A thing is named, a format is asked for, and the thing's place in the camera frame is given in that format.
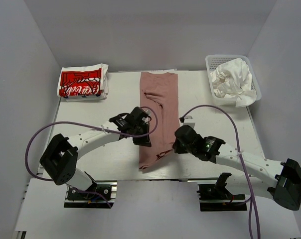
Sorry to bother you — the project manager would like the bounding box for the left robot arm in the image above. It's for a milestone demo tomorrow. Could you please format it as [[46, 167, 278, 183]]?
[[40, 107, 151, 199]]

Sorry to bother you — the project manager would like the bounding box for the white perforated plastic basket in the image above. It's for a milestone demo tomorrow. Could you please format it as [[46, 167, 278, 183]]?
[[205, 54, 262, 106]]

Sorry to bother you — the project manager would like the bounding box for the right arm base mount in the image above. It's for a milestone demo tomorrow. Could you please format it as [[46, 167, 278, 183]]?
[[197, 173, 247, 212]]

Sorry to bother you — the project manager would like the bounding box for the pink printed t shirt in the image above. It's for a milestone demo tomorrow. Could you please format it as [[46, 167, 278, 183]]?
[[139, 72, 180, 171]]

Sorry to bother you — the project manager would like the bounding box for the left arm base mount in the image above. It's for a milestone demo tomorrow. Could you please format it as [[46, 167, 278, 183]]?
[[64, 181, 117, 209]]

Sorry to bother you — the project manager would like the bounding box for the folded red white t shirt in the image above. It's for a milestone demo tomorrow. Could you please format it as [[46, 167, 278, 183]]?
[[57, 63, 109, 102]]

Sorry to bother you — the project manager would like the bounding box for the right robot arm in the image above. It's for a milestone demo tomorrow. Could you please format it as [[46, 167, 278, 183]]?
[[173, 125, 301, 211]]

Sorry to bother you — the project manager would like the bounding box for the white crumpled t shirt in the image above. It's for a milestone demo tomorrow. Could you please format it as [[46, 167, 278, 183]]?
[[210, 58, 257, 108]]

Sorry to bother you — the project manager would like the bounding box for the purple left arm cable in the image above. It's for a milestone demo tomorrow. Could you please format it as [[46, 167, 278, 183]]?
[[24, 107, 158, 209]]

